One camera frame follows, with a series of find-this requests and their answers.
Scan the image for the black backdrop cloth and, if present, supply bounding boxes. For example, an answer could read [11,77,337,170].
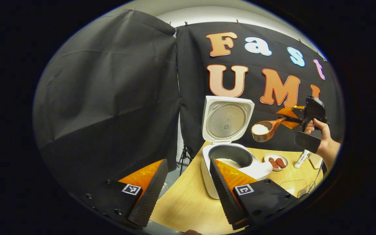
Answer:
[33,9,344,196]

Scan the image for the spoonful of white rice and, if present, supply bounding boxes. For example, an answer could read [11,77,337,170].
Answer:
[252,124,270,135]

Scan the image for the white drink bottle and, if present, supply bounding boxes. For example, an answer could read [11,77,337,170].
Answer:
[294,149,310,169]

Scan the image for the white rice cooker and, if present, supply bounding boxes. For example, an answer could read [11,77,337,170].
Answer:
[201,96,273,199]

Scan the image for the black tripod stand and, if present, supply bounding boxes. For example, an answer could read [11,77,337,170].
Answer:
[178,145,193,177]

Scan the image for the metal wire chopstick holder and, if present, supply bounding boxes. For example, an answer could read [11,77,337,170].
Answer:
[297,180,317,198]

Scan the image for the white toaster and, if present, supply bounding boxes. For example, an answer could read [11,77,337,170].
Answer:
[308,153,324,169]

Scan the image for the brown wooden spoon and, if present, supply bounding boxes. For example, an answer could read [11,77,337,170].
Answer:
[251,117,288,143]

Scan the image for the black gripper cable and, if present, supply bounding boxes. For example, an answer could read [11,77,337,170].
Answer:
[314,159,325,193]

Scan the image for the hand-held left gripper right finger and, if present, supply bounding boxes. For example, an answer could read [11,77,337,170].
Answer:
[210,159,298,230]

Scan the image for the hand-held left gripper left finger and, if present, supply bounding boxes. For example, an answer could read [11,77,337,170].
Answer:
[80,159,169,228]

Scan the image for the white round plate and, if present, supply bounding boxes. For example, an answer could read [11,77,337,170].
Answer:
[264,153,289,171]

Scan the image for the layer of white rice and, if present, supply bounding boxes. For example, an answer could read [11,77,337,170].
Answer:
[215,158,242,169]

